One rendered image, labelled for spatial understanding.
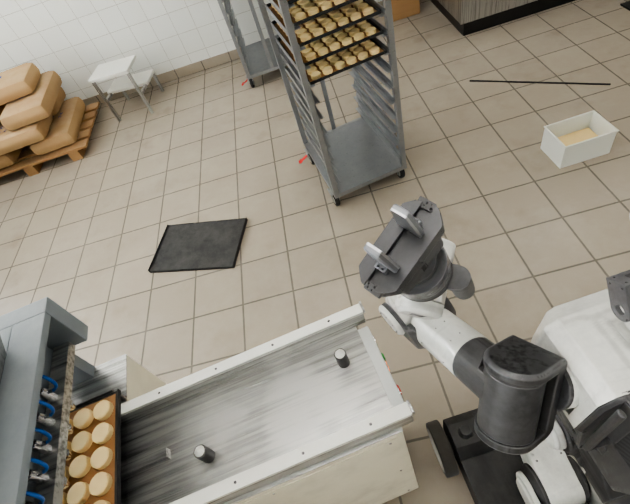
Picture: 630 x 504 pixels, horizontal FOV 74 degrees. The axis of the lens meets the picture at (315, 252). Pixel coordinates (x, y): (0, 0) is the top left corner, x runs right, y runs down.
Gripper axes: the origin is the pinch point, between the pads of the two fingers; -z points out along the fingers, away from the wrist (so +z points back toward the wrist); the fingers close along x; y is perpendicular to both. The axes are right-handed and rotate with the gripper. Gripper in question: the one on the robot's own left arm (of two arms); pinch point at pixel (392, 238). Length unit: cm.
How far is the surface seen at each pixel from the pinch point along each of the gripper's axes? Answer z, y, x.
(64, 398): 31, -56, -71
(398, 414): 56, 4, -27
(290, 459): 49, -8, -49
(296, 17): 88, -127, 69
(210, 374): 53, -39, -51
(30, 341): 21, -66, -62
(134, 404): 46, -50, -69
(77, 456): 38, -49, -84
